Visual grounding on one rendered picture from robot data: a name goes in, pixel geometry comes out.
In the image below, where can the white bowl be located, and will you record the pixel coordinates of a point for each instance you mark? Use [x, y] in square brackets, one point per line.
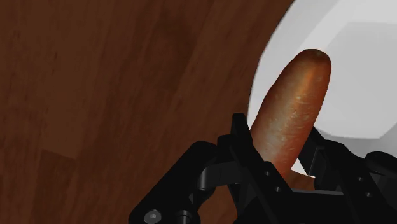
[356, 93]

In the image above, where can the orange carrot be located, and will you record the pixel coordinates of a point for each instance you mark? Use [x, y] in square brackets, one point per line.
[293, 111]

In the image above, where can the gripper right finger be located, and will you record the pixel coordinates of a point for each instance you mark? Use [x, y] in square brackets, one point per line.
[341, 161]

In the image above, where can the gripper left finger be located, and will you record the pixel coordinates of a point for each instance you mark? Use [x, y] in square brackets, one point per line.
[248, 161]

